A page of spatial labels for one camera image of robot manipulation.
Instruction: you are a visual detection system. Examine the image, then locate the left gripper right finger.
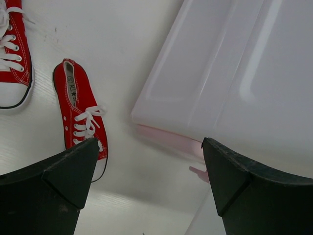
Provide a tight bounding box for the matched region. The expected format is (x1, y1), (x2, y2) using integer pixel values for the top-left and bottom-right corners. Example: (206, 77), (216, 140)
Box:
(201, 138), (313, 235)

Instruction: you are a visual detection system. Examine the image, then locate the red sneaker near cabinet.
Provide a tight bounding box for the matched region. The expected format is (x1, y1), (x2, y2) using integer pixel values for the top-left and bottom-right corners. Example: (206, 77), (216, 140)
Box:
(51, 58), (110, 184)

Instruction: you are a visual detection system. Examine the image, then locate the white shoe cabinet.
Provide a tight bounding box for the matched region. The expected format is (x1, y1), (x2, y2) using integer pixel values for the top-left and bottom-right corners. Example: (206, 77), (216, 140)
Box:
(131, 0), (313, 178)

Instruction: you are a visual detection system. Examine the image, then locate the light pink lower drawer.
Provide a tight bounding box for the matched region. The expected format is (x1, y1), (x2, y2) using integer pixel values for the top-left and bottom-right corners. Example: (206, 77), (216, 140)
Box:
(136, 125), (205, 165)

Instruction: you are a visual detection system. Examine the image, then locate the red sneaker far left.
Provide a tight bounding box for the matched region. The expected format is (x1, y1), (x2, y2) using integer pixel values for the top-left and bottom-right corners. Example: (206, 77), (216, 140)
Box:
(0, 0), (34, 113)

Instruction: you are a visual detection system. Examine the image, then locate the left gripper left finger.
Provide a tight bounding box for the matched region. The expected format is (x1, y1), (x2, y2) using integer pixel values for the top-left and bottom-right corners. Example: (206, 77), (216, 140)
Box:
(0, 138), (99, 235)

